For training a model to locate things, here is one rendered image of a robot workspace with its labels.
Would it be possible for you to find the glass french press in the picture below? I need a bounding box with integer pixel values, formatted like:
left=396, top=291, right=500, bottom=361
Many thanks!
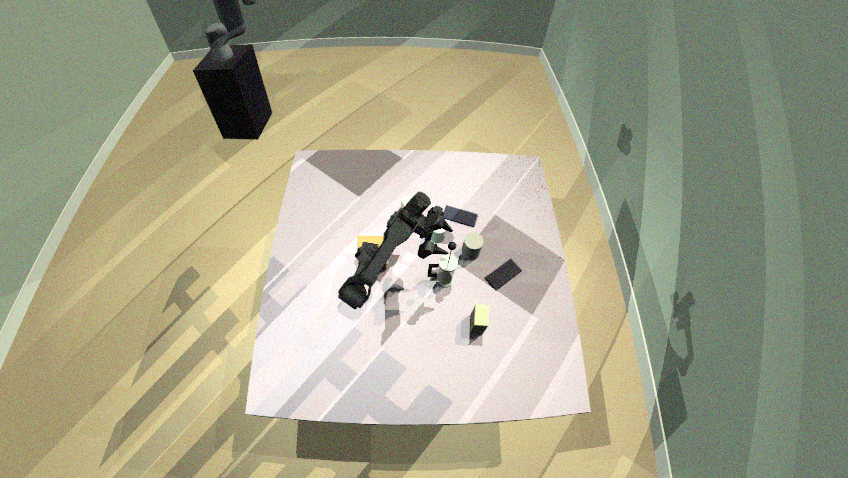
left=427, top=242, right=458, bottom=288

